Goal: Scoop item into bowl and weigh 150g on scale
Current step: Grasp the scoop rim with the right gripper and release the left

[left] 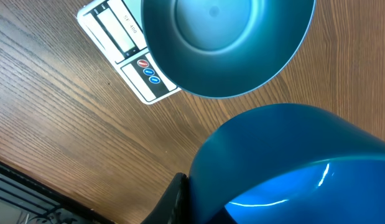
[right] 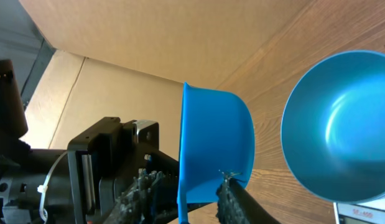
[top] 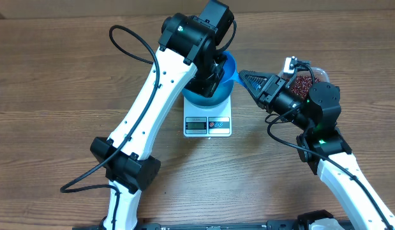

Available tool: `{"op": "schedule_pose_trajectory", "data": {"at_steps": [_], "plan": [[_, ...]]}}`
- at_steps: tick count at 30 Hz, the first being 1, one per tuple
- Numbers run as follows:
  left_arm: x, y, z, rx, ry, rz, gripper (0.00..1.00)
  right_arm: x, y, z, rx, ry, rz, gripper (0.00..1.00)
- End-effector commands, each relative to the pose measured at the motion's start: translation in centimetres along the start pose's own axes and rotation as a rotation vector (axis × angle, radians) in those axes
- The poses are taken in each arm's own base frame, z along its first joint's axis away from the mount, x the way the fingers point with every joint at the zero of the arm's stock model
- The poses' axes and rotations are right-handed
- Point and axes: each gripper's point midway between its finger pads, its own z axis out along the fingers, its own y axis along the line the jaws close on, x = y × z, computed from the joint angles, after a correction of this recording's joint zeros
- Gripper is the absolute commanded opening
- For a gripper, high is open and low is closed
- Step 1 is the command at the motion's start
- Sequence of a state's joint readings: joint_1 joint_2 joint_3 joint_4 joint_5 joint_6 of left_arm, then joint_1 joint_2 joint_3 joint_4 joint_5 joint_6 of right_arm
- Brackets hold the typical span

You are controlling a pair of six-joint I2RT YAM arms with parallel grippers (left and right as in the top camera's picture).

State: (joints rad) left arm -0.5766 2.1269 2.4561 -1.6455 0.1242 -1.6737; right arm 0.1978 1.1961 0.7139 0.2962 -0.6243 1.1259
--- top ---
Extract red beans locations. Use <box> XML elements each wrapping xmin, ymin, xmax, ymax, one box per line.
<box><xmin>279</xmin><ymin>74</ymin><xmax>320</xmax><ymax>101</ymax></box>

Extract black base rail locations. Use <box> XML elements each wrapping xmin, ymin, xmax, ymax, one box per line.
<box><xmin>72</xmin><ymin>209</ymin><xmax>356</xmax><ymax>230</ymax></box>

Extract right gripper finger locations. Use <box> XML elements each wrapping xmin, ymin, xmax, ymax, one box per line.
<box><xmin>243</xmin><ymin>78</ymin><xmax>264</xmax><ymax>102</ymax></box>
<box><xmin>239</xmin><ymin>70</ymin><xmax>274</xmax><ymax>84</ymax></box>

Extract blue metal bowl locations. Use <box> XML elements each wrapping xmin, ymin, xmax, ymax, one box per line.
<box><xmin>182</xmin><ymin>80</ymin><xmax>234</xmax><ymax>107</ymax></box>

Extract blue plastic measuring scoop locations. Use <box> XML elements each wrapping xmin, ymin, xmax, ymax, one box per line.
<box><xmin>220</xmin><ymin>51</ymin><xmax>247</xmax><ymax>88</ymax></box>

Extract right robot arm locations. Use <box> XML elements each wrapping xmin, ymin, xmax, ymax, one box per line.
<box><xmin>239</xmin><ymin>70</ymin><xmax>395</xmax><ymax>229</ymax></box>

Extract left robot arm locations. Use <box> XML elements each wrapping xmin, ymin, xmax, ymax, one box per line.
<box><xmin>90</xmin><ymin>1</ymin><xmax>237</xmax><ymax>229</ymax></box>

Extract clear plastic container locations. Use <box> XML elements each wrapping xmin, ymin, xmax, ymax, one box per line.
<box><xmin>277</xmin><ymin>66</ymin><xmax>330</xmax><ymax>82</ymax></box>

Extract white digital kitchen scale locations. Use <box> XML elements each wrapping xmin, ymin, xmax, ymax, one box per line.
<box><xmin>183</xmin><ymin>96</ymin><xmax>232</xmax><ymax>137</ymax></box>

